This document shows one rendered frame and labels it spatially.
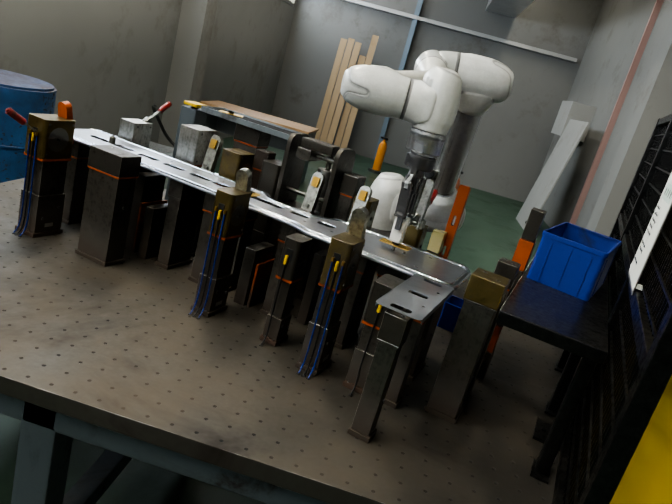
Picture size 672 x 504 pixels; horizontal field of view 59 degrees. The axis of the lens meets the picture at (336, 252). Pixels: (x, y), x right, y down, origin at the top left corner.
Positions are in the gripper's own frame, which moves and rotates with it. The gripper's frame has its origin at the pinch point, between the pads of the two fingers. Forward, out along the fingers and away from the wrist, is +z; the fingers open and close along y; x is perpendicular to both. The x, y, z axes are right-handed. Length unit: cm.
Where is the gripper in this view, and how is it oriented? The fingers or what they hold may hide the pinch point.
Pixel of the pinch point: (399, 228)
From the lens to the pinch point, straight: 157.6
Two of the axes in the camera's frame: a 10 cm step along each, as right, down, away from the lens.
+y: -4.1, 1.6, -9.0
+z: -2.5, 9.2, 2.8
